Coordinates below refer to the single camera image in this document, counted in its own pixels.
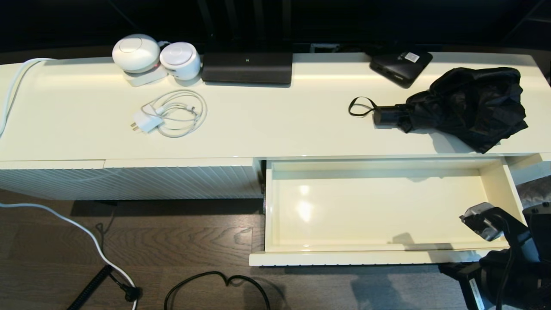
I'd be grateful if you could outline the white fluted drawer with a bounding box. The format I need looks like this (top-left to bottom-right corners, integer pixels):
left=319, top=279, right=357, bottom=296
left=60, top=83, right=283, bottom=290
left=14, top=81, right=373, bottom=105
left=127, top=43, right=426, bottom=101
left=249, top=157, right=525, bottom=267

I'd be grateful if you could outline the black umbrella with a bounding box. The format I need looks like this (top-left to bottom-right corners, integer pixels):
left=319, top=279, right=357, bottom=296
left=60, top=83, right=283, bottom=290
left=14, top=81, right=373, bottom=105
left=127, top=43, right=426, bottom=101
left=348, top=67, right=529, bottom=154

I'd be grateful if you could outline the white slatted cabinet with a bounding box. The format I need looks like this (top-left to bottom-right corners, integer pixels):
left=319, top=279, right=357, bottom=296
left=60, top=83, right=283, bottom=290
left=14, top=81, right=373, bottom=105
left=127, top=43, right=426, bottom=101
left=0, top=52, right=551, bottom=201

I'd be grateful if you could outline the grey fluffy rug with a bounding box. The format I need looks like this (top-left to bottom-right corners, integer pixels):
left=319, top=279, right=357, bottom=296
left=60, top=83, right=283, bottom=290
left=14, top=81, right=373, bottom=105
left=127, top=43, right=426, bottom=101
left=516, top=176, right=551, bottom=208

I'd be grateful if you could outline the black set-top box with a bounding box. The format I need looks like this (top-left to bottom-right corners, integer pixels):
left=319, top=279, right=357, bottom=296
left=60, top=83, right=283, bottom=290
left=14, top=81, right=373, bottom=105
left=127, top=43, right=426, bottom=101
left=369, top=50, right=434, bottom=89

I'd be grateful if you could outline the black router with antennas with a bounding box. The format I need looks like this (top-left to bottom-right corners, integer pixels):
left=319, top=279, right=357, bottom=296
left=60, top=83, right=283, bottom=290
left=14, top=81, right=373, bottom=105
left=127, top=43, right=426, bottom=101
left=196, top=0, right=294, bottom=87

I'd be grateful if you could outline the white charger adapter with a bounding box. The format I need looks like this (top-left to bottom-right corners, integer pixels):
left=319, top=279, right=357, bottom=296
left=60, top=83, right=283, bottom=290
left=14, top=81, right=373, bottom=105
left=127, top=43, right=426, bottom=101
left=130, top=110, right=164, bottom=133

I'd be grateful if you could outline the small white round device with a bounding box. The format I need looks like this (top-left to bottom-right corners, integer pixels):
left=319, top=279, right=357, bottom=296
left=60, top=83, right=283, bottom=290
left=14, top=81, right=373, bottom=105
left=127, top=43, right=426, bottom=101
left=160, top=42, right=202, bottom=81

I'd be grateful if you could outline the white flat device base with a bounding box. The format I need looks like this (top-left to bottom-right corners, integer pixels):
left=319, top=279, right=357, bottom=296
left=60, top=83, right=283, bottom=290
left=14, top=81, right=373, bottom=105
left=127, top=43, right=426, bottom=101
left=123, top=65, right=169, bottom=87

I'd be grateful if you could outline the large white round device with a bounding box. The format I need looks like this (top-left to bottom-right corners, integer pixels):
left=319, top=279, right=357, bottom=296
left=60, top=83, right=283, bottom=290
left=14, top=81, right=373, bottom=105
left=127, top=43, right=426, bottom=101
left=112, top=34, right=161, bottom=74

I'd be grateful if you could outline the black charging cable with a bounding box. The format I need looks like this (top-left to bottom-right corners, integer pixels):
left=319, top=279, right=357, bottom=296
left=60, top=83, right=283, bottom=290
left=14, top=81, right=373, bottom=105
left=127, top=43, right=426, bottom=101
left=164, top=270, right=272, bottom=310

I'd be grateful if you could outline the white coiled charger cable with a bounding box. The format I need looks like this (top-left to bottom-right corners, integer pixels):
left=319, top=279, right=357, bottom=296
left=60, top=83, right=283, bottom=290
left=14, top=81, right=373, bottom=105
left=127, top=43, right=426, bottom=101
left=141, top=90, right=208, bottom=138

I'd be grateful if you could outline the black plug with thin cable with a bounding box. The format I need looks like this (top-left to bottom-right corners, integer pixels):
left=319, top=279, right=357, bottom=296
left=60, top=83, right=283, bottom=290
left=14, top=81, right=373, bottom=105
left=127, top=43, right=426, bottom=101
left=108, top=271, right=142, bottom=302

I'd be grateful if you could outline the black coiled cable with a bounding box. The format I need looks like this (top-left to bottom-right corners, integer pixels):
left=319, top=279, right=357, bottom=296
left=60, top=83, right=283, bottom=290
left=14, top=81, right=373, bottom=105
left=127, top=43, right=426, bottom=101
left=67, top=265, right=113, bottom=310

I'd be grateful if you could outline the white power cable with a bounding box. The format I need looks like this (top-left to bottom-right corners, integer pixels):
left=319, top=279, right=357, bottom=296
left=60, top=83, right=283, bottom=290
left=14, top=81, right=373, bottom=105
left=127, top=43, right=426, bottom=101
left=0, top=57, right=139, bottom=310

